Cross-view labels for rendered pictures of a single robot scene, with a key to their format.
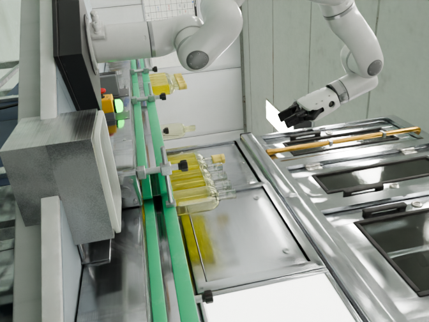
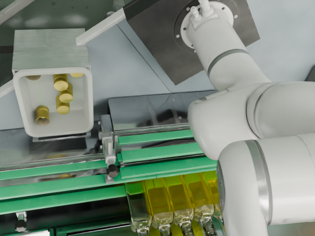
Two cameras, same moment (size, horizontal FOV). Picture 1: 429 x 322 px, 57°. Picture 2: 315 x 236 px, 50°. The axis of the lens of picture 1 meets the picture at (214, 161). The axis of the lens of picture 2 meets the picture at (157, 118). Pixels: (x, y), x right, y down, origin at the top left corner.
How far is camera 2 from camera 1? 0.98 m
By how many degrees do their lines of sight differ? 64
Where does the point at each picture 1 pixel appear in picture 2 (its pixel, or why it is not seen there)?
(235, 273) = not seen: outside the picture
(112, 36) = (199, 32)
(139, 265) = (18, 160)
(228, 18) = (195, 126)
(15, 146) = (20, 35)
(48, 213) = (11, 82)
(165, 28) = (227, 72)
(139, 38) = (206, 56)
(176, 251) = (36, 187)
